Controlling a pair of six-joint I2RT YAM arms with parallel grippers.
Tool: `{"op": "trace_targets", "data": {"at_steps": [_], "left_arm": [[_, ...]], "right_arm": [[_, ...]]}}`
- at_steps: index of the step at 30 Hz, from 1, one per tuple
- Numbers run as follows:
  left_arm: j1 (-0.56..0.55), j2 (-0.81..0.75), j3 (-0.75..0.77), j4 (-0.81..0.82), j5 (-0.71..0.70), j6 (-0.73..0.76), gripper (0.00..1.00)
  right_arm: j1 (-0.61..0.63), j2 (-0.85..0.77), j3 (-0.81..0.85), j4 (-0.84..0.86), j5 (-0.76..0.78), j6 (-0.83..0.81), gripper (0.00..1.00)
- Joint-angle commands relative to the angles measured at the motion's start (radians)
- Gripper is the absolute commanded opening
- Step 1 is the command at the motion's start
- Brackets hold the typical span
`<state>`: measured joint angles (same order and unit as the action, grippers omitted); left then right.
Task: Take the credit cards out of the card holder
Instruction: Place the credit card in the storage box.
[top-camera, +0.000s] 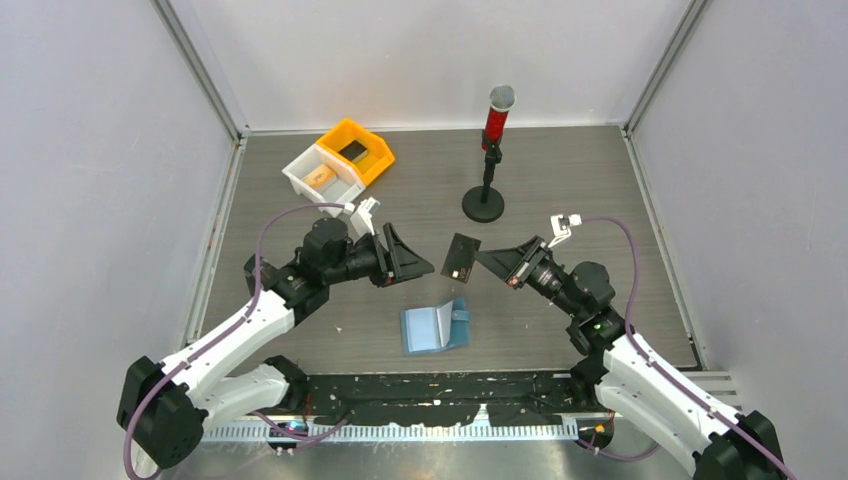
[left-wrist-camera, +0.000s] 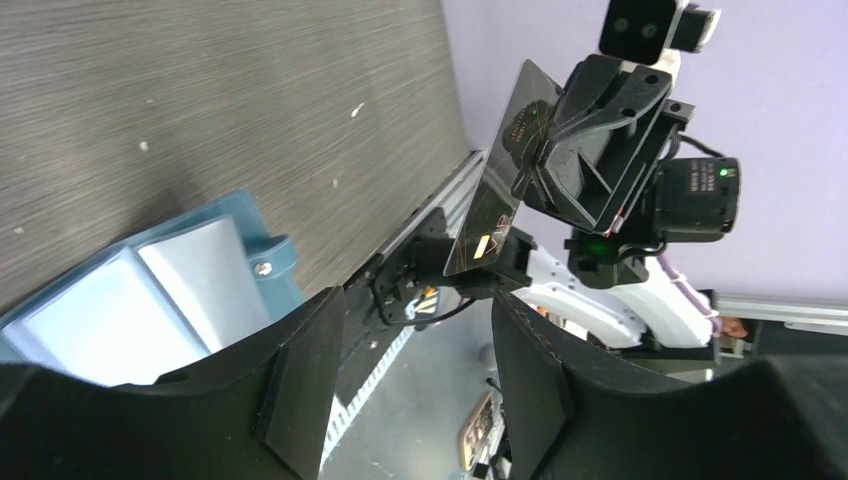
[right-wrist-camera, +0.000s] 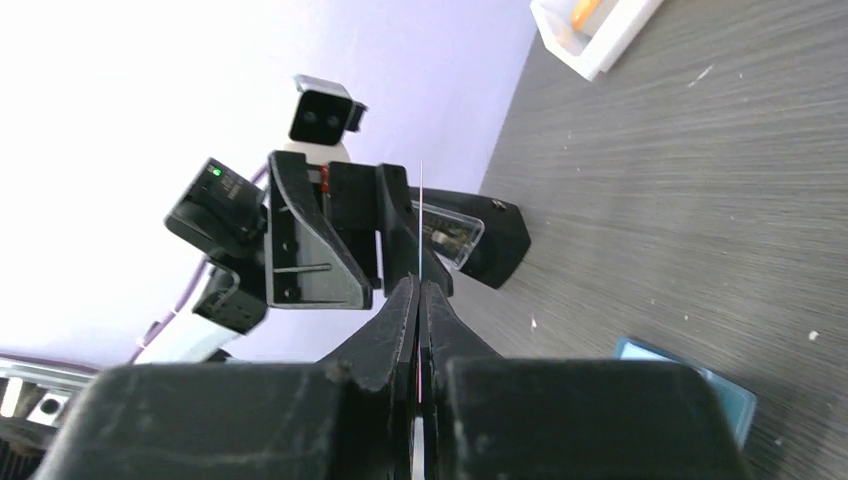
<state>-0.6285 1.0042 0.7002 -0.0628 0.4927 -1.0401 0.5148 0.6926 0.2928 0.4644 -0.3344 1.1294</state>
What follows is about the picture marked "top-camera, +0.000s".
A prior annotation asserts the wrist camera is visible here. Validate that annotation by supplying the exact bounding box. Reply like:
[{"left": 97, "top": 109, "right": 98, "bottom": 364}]
[
  {"left": 343, "top": 197, "right": 380, "bottom": 239},
  {"left": 547, "top": 214, "right": 583, "bottom": 249}
]

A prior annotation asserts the orange plastic bin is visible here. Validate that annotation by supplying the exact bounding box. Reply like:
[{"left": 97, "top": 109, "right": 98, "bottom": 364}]
[{"left": 317, "top": 118, "right": 396, "bottom": 187}]

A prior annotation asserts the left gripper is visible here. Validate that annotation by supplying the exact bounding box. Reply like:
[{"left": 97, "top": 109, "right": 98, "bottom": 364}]
[{"left": 324, "top": 224, "right": 433, "bottom": 288}]

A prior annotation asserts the black credit card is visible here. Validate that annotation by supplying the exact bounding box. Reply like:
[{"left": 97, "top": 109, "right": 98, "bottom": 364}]
[{"left": 440, "top": 233, "right": 482, "bottom": 283}]

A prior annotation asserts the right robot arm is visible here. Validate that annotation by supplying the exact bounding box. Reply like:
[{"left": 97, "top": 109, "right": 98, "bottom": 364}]
[{"left": 474, "top": 237, "right": 790, "bottom": 479}]

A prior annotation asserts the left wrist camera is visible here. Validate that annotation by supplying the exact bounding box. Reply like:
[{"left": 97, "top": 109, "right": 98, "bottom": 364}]
[{"left": 343, "top": 197, "right": 380, "bottom": 239}]

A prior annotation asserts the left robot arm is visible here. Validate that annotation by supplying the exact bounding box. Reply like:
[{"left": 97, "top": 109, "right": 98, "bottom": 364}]
[{"left": 117, "top": 217, "right": 435, "bottom": 479}]

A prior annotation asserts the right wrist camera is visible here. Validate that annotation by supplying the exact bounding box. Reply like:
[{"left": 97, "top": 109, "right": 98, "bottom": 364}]
[{"left": 547, "top": 214, "right": 583, "bottom": 249}]

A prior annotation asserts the blue leather card holder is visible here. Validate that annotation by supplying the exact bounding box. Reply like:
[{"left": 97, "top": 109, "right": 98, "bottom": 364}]
[{"left": 400, "top": 297, "right": 472, "bottom": 356}]

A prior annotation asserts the white plastic bin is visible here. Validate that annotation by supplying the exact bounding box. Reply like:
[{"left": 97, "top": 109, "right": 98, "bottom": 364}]
[{"left": 282, "top": 143, "right": 366, "bottom": 204}]

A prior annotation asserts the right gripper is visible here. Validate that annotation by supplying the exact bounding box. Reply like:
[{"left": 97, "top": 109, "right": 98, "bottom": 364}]
[{"left": 474, "top": 235, "right": 584, "bottom": 319}]

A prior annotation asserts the tan card in white bin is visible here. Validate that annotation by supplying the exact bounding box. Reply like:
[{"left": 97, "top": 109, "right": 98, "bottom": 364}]
[{"left": 302, "top": 164, "right": 336, "bottom": 191}]

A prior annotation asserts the red microphone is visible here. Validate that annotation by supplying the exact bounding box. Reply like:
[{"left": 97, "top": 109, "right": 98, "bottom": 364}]
[{"left": 481, "top": 84, "right": 516, "bottom": 151}]

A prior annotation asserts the clear plastic holder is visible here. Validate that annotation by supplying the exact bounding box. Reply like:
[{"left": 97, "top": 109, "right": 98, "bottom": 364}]
[{"left": 243, "top": 254, "right": 278, "bottom": 294}]

